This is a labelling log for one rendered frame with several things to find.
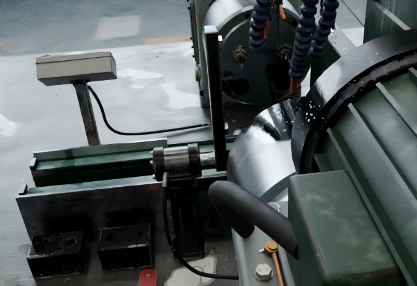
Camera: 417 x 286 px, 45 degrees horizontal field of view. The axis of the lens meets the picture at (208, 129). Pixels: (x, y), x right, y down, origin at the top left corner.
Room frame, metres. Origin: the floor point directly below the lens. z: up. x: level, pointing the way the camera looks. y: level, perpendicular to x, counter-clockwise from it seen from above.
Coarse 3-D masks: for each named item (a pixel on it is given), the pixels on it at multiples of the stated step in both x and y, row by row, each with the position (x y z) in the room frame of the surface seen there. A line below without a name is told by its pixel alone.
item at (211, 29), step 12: (204, 36) 0.72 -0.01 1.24; (216, 36) 0.70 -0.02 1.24; (216, 48) 0.70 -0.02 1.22; (216, 60) 0.70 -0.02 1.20; (216, 72) 0.70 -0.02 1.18; (216, 84) 0.70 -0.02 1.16; (216, 96) 0.70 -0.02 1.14; (216, 108) 0.70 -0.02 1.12; (216, 120) 0.70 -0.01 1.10; (216, 132) 0.70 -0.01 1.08; (216, 144) 0.70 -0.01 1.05; (216, 156) 0.70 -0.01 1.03; (216, 168) 0.70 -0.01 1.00
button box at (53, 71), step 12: (36, 60) 1.06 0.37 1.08; (48, 60) 1.06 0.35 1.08; (60, 60) 1.06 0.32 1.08; (72, 60) 1.06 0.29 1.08; (84, 60) 1.06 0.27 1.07; (96, 60) 1.06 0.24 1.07; (108, 60) 1.06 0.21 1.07; (48, 72) 1.04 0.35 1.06; (60, 72) 1.04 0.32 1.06; (72, 72) 1.04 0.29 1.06; (84, 72) 1.04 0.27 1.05; (96, 72) 1.04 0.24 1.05; (108, 72) 1.04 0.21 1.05; (48, 84) 1.08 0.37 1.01; (60, 84) 1.08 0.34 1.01
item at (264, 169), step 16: (304, 96) 0.63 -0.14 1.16; (272, 112) 0.62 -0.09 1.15; (288, 112) 0.60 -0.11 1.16; (256, 128) 0.60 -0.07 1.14; (272, 128) 0.58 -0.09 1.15; (288, 128) 0.56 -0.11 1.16; (240, 144) 0.61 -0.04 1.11; (256, 144) 0.57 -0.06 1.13; (272, 144) 0.55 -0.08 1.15; (288, 144) 0.53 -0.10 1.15; (240, 160) 0.57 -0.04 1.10; (256, 160) 0.54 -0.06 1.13; (272, 160) 0.52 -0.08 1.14; (288, 160) 0.50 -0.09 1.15; (240, 176) 0.55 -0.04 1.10; (256, 176) 0.51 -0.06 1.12; (272, 176) 0.49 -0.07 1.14; (288, 176) 0.47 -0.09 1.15; (256, 192) 0.48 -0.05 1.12; (272, 192) 0.47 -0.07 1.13
